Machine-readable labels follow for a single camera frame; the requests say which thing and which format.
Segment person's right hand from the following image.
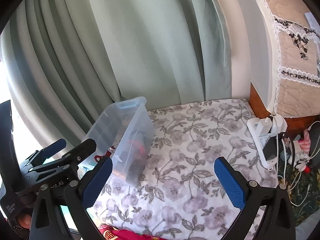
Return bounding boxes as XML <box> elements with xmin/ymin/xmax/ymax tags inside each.
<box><xmin>8</xmin><ymin>213</ymin><xmax>31</xmax><ymax>230</ymax></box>

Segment black toy car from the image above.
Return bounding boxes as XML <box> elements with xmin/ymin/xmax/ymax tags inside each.
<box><xmin>126</xmin><ymin>160</ymin><xmax>145</xmax><ymax>186</ymax></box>

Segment black power adapter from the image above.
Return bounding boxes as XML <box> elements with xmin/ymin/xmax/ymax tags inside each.
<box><xmin>263</xmin><ymin>136</ymin><xmax>283</xmax><ymax>161</ymax></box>

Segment clear plastic storage bin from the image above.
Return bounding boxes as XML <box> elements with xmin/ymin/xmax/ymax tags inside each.
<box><xmin>80</xmin><ymin>96</ymin><xmax>155</xmax><ymax>185</ymax></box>

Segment pink hair roller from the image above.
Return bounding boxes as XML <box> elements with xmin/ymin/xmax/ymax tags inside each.
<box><xmin>129</xmin><ymin>139</ymin><xmax>146</xmax><ymax>157</ymax></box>

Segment orange wooden cabinet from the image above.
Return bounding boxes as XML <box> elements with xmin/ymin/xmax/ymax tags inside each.
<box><xmin>249</xmin><ymin>84</ymin><xmax>319</xmax><ymax>138</ymax></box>

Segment floral table cloth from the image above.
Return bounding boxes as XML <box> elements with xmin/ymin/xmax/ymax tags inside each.
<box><xmin>88</xmin><ymin>99</ymin><xmax>277</xmax><ymax>239</ymax></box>

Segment white power strip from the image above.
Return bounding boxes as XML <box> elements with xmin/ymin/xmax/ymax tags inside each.
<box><xmin>247</xmin><ymin>118</ymin><xmax>277</xmax><ymax>171</ymax></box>

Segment white appliance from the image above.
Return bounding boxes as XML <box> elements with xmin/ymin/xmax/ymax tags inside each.
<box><xmin>237</xmin><ymin>0</ymin><xmax>280</xmax><ymax>114</ymax></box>

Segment white charger plug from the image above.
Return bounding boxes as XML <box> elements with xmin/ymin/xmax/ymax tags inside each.
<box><xmin>255</xmin><ymin>117</ymin><xmax>273</xmax><ymax>137</ymax></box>

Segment red gold patterned cloth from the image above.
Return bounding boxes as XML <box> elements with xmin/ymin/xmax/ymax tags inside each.
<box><xmin>98</xmin><ymin>224</ymin><xmax>164</xmax><ymax>240</ymax></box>

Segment red hair claw clip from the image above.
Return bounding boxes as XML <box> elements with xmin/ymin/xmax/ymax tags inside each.
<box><xmin>94</xmin><ymin>146</ymin><xmax>116</xmax><ymax>163</ymax></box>

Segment green curtain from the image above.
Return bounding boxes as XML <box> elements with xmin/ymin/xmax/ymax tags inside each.
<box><xmin>1</xmin><ymin>0</ymin><xmax>232</xmax><ymax>148</ymax></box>

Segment quilted beige cover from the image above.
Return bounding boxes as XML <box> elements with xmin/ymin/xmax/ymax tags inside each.
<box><xmin>256</xmin><ymin>0</ymin><xmax>319</xmax><ymax>118</ymax></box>

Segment white cables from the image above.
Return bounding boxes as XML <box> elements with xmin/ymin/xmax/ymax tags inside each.
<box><xmin>271</xmin><ymin>114</ymin><xmax>320</xmax><ymax>208</ymax></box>

